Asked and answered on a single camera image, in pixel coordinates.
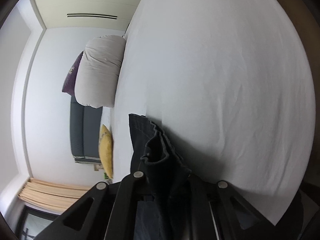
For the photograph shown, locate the dark denim pants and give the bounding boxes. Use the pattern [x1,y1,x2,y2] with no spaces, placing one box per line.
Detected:
[128,113,226,240]

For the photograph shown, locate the dark nightstand with items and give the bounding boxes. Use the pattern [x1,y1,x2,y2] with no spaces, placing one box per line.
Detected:
[93,164,113,184]

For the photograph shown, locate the beige curtain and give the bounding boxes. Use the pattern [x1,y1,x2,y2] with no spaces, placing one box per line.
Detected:
[18,178,90,212]

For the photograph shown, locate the yellow cushion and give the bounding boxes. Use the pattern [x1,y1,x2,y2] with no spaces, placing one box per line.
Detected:
[98,125,113,179]

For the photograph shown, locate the purple pillow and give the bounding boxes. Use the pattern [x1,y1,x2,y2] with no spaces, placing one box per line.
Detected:
[62,51,84,96]

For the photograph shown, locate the beige duvet bundle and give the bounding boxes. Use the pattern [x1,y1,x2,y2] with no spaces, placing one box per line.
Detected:
[74,35,126,108]

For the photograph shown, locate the white bed mattress sheet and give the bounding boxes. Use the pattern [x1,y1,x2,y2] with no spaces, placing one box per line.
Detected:
[112,0,316,224]

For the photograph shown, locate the cream wardrobe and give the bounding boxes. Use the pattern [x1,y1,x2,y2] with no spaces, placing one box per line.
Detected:
[35,0,141,31]

